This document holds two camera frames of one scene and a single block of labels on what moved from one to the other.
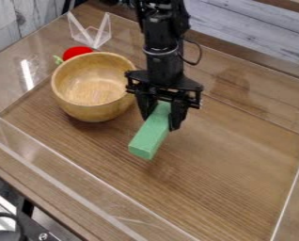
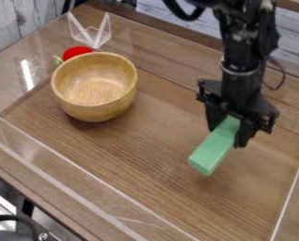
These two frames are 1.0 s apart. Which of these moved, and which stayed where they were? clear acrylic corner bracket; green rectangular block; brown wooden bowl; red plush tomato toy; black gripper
Moved: green rectangular block; black gripper
Stayed: clear acrylic corner bracket; red plush tomato toy; brown wooden bowl
